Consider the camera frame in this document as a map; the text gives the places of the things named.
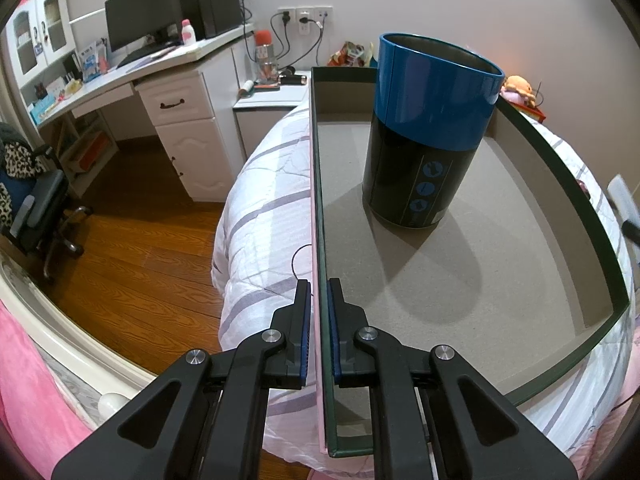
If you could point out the colourful snack bags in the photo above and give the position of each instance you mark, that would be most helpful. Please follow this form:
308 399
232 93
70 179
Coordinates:
350 54

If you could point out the white bedside table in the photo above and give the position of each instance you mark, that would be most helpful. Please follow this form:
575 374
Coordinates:
265 130

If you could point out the white lint roller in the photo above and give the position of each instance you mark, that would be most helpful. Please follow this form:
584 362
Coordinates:
246 89

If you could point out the leopard print cloth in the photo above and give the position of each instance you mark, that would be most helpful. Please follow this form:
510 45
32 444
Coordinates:
17 152

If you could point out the dark office chair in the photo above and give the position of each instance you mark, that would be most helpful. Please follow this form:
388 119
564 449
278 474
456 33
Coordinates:
45 205

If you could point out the black keyboard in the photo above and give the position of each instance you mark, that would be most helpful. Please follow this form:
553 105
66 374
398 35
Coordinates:
145 55

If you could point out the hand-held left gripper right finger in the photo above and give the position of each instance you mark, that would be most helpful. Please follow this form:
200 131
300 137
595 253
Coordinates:
335 340

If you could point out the white bed frame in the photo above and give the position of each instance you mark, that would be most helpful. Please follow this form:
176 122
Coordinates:
75 340

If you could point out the black handheld device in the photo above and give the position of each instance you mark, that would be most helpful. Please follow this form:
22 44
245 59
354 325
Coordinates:
292 78

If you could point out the white striped quilt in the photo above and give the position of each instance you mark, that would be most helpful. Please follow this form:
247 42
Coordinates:
270 185

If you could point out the white glass-door cabinet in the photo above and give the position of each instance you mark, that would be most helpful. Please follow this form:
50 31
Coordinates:
35 35

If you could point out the blue and white package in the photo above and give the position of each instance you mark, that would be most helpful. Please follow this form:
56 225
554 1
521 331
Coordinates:
92 60

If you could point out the white bottle with pink cap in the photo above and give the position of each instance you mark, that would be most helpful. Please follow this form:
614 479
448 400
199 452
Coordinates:
188 34

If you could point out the pink fleece blanket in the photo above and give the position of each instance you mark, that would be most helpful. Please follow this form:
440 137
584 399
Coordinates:
35 400

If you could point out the white wall socket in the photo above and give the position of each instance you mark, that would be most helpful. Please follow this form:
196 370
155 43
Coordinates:
323 13
304 14
286 14

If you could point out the blue and black cylinder canister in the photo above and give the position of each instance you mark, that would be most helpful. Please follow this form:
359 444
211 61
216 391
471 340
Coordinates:
430 85

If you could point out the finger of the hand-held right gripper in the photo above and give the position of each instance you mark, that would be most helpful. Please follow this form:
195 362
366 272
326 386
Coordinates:
632 229

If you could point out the black computer monitor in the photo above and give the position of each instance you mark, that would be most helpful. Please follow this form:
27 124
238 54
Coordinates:
140 15

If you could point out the white desk with drawers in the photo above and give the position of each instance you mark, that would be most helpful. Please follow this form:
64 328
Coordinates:
185 125

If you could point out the orange plush toy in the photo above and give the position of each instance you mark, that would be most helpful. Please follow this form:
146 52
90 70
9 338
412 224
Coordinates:
520 87

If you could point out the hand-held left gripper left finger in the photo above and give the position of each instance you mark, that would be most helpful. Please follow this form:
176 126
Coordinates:
304 340

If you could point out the pink cardboard box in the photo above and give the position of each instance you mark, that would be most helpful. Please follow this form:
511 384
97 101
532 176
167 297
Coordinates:
450 285

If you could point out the clear bottle with red cap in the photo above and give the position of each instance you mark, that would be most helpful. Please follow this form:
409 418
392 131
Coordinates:
266 57

